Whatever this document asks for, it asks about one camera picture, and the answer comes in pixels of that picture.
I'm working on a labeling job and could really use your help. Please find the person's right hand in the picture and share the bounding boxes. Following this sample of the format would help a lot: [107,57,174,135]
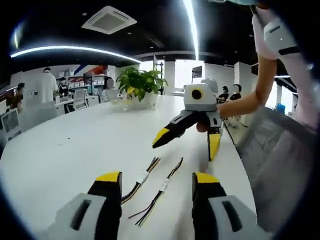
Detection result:
[196,101,233,133]

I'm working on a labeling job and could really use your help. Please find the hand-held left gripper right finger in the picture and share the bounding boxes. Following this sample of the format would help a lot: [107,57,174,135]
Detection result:
[191,171,273,240]

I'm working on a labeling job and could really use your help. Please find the white wearable device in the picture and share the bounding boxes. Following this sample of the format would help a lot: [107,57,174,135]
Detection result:
[262,19,302,61]

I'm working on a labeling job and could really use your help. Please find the JST connector cable orange wires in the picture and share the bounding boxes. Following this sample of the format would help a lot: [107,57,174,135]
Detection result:
[119,155,163,206]

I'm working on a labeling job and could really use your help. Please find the potted green plant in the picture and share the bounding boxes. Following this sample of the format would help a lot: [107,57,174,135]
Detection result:
[115,65,169,110]

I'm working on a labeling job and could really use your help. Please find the white frame office chair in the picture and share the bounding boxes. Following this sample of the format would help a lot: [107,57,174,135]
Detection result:
[0,108,23,143]

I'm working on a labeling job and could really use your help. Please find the blue face mask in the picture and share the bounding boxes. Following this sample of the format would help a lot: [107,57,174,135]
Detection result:
[224,0,262,7]

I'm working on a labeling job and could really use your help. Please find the white storage shelf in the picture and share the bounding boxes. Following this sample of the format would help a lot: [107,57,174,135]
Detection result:
[56,69,109,89]

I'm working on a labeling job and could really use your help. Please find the grey mesh chair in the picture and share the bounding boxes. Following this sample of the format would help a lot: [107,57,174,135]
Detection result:
[235,104,320,234]

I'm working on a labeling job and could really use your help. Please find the JST connector cable black wires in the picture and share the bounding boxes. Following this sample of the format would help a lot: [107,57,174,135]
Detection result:
[128,156,185,228]

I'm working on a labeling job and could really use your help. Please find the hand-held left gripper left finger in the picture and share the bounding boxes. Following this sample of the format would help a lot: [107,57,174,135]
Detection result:
[46,170,124,240]

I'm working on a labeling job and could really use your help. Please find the ceiling air conditioner vent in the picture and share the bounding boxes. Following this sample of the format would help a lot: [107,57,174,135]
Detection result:
[80,5,138,36]

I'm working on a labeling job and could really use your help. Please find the white mesh office chair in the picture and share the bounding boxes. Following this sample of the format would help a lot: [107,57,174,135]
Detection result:
[72,89,89,111]

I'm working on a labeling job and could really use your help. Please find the person's light shirt torso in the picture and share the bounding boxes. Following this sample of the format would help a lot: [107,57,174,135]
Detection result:
[250,4,320,136]

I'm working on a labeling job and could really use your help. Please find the straight ceiling light strip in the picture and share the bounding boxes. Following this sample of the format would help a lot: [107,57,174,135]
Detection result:
[183,0,201,61]

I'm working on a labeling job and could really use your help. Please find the long curved ceiling light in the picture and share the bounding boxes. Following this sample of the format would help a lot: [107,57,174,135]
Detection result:
[10,45,141,64]

